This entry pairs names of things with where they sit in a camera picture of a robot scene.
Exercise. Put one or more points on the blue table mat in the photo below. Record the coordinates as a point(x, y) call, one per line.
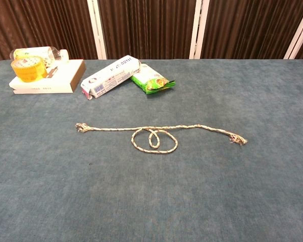
point(151, 196)

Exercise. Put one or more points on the yellow-white snack bag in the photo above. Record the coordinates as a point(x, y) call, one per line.
point(38, 52)

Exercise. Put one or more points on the white flat cardboard box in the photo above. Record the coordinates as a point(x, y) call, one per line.
point(60, 78)

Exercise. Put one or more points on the yellow packing tape roll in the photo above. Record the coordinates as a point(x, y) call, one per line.
point(22, 74)

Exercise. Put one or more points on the white toothpaste box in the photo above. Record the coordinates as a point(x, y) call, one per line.
point(108, 78)

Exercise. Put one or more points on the white partition post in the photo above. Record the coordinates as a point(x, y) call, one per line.
point(198, 30)
point(97, 30)
point(298, 43)

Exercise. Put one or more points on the green snack packet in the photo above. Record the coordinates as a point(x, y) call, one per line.
point(151, 80)

